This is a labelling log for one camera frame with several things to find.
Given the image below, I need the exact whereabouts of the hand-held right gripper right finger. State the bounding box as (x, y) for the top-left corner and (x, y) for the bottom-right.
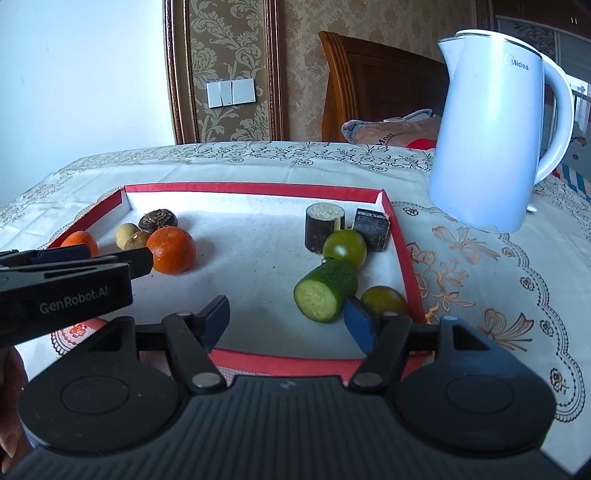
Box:
(344, 296), (492, 393)

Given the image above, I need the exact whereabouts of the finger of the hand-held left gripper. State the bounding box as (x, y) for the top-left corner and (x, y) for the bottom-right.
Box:
(0, 244), (92, 268)
(41, 248), (154, 280)

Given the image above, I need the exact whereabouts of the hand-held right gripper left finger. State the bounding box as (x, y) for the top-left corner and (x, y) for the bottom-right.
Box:
(99, 295), (230, 394)

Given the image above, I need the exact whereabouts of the orange mandarin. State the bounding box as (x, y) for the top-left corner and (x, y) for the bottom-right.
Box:
(147, 226), (197, 274)
(61, 231), (99, 258)

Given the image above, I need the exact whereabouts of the green tomato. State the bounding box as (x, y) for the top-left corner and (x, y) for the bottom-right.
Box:
(360, 285), (410, 317)
(322, 229), (368, 271)

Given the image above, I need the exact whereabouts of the dark brown water chestnut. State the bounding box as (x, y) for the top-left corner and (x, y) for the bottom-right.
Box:
(139, 209), (178, 234)

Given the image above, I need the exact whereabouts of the green cucumber piece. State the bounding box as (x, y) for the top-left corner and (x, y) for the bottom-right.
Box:
(294, 261), (359, 324)

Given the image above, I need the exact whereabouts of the red cardboard box tray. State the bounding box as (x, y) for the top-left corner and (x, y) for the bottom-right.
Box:
(46, 182), (426, 377)

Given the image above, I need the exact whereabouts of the notched dark sugarcane piece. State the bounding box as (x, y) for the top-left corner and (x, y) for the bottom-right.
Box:
(305, 202), (346, 254)

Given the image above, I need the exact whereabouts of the person's left hand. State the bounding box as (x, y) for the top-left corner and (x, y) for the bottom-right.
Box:
(0, 346), (31, 467)

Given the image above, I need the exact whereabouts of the folded cloth on chair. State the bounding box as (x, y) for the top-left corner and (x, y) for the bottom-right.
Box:
(342, 108), (441, 151)

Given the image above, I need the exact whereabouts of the white electric kettle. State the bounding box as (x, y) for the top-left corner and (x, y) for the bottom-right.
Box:
(427, 30), (574, 234)

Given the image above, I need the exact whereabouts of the gold framed wallpaper panel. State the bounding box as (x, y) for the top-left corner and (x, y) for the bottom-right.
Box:
(164, 0), (283, 145)

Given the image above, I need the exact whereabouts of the wooden bed headboard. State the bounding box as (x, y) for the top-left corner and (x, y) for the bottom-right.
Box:
(318, 31), (448, 143)

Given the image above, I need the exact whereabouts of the patterned bed cover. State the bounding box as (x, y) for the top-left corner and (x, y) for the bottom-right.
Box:
(551, 134), (591, 204)

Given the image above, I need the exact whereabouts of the wardrobe with sliding doors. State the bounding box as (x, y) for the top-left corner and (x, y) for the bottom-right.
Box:
(494, 14), (591, 139)

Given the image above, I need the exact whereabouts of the white wall light switch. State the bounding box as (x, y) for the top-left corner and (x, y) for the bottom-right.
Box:
(206, 78), (256, 108)

